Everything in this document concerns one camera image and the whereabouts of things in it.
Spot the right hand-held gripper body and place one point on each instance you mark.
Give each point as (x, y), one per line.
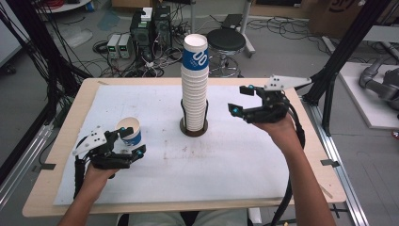
(269, 109)

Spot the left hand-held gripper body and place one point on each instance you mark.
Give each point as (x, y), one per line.
(108, 158)

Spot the blue banded paper cup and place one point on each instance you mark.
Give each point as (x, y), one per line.
(135, 140)

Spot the stack of white paper cups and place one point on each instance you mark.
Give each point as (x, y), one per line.
(194, 94)

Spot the person's left hand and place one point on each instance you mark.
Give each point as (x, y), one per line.
(97, 180)

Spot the person's right hand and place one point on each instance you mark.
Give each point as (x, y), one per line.
(282, 133)

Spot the white table mat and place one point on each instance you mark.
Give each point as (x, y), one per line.
(175, 166)

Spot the black round stool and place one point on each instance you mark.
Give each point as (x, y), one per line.
(226, 40)

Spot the black tape piece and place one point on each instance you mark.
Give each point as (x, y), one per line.
(330, 163)
(47, 167)

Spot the white stand leg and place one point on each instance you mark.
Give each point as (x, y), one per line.
(246, 28)

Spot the person's grey shorts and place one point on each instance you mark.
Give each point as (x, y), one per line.
(156, 219)

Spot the grey bench power supply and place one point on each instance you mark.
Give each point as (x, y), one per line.
(113, 45)
(124, 45)

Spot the black computer tower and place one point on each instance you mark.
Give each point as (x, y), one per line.
(141, 34)
(162, 26)

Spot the white platform board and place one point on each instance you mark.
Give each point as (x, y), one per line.
(370, 109)

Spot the cardboard box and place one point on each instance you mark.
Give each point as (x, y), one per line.
(332, 15)

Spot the small white box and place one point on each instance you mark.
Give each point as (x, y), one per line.
(146, 14)

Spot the white round table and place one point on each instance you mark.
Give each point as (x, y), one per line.
(62, 5)

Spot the aluminium rail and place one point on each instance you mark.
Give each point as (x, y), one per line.
(22, 163)
(342, 175)

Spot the black metal frame post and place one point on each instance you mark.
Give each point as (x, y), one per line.
(345, 47)
(37, 40)

